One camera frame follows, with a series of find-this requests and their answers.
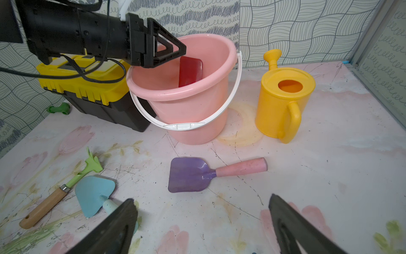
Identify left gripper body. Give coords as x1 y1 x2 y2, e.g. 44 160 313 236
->
126 13 149 67

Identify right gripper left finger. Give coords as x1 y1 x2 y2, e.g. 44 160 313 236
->
67 199 138 254

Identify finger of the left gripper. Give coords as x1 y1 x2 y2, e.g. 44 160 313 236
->
147 18 187 68

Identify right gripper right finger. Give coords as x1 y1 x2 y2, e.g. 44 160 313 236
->
269 194 346 254

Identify red shovel wooden handle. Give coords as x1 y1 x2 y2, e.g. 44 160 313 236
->
179 56 203 87

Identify pink plastic bucket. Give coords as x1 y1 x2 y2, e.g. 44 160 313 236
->
126 34 242 145

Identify purple shovel pink handle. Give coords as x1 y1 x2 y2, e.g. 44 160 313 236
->
168 157 267 193

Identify yellow watering can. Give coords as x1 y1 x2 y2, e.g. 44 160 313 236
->
255 49 316 144

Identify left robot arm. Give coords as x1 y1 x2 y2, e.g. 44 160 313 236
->
1 1 187 68

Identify light blue trowel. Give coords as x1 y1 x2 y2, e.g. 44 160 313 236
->
74 175 140 234

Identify yellow and black toolbox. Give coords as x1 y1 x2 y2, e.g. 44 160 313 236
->
39 59 150 132

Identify green toy tool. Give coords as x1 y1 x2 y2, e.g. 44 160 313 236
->
47 102 70 115

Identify green rake wooden handle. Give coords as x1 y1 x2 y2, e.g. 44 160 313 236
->
19 148 103 229

